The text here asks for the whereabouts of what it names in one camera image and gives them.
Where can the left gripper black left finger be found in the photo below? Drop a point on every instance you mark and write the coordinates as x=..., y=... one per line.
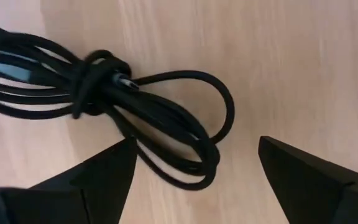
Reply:
x=89, y=193

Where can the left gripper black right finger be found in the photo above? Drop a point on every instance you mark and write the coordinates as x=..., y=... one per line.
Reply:
x=315, y=189

